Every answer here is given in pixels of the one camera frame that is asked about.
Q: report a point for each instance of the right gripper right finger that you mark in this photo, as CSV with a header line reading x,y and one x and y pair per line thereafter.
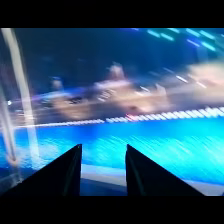
x,y
150,178

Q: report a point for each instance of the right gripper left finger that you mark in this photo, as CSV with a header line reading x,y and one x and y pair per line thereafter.
x,y
56,176

